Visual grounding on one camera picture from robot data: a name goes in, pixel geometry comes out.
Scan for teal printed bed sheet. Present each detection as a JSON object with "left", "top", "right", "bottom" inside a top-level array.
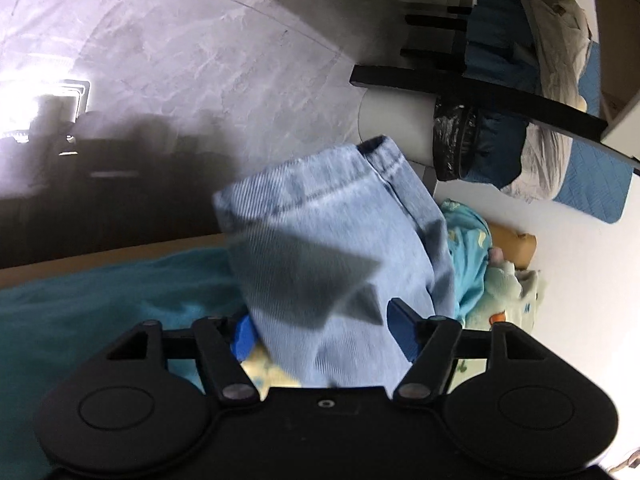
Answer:
[{"left": 0, "top": 199, "right": 493, "bottom": 461}]

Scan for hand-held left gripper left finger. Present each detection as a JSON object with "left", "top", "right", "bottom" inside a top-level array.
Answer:
[{"left": 104, "top": 316, "right": 262, "bottom": 406}]

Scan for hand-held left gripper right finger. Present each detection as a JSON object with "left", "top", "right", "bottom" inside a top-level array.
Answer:
[{"left": 387, "top": 298, "right": 547, "bottom": 402}]

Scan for white desk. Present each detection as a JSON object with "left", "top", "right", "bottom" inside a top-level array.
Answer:
[{"left": 599, "top": 95, "right": 640, "bottom": 176}]

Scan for black chair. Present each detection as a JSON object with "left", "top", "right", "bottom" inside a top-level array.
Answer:
[{"left": 349, "top": 7, "right": 609, "bottom": 147}]

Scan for wooden bed frame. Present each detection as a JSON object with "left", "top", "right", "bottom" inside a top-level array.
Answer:
[{"left": 0, "top": 232, "right": 232, "bottom": 289}]

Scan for blue denim jeans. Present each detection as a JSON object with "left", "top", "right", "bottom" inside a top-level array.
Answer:
[{"left": 212, "top": 135, "right": 458, "bottom": 391}]

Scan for white trash bin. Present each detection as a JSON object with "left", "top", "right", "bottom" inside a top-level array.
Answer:
[{"left": 357, "top": 87, "right": 441, "bottom": 181}]

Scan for large blue quilted cushion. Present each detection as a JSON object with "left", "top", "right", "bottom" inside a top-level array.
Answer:
[{"left": 550, "top": 40, "right": 640, "bottom": 224}]

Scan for black trash bag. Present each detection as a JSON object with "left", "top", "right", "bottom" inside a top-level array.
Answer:
[{"left": 432, "top": 94, "right": 482, "bottom": 182}]

